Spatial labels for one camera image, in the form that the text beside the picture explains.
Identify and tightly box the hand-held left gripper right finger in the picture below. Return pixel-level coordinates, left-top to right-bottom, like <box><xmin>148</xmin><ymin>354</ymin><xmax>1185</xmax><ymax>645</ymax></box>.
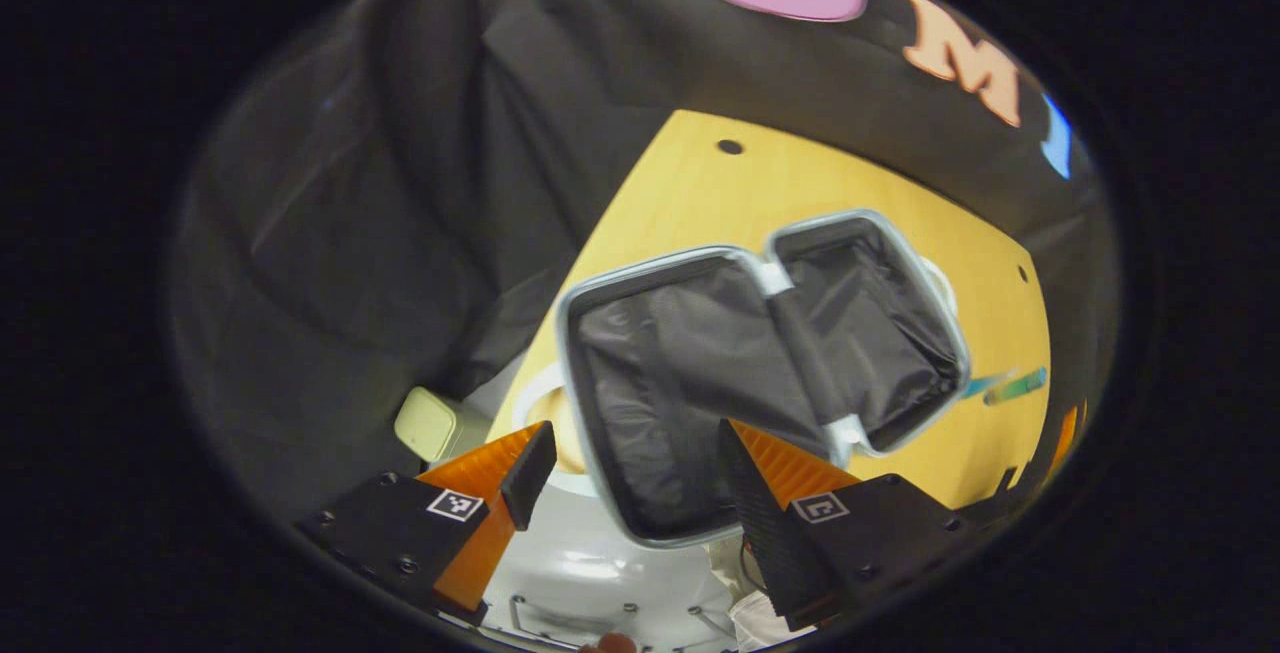
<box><xmin>717</xmin><ymin>419</ymin><xmax>976</xmax><ymax>632</ymax></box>

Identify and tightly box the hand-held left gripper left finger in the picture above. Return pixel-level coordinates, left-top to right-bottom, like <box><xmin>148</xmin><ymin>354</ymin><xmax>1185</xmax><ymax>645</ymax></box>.
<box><xmin>297</xmin><ymin>420</ymin><xmax>559</xmax><ymax>626</ymax></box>

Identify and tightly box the blue green skincare jar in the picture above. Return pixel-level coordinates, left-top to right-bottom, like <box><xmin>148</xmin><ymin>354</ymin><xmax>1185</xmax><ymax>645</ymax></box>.
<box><xmin>985</xmin><ymin>366</ymin><xmax>1049</xmax><ymax>407</ymax></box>

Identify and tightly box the white light blue suitcase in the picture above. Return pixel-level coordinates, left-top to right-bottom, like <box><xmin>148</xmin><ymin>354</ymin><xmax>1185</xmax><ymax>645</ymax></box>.
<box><xmin>510</xmin><ymin>208</ymin><xmax>973</xmax><ymax>549</ymax></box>

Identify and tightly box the beige plastic bin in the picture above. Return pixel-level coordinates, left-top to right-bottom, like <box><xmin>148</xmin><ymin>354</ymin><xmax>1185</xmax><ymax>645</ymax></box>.
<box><xmin>393</xmin><ymin>386</ymin><xmax>493</xmax><ymax>464</ymax></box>

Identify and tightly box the black backdrop cloth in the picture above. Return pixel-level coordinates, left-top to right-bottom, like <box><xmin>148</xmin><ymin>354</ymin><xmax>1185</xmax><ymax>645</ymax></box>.
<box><xmin>165</xmin><ymin>0</ymin><xmax>1116</xmax><ymax>534</ymax></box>

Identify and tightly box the white glossy base plate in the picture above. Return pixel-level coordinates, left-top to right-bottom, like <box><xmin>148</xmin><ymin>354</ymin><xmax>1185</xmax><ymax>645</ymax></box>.
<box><xmin>470</xmin><ymin>353</ymin><xmax>741</xmax><ymax>653</ymax></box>

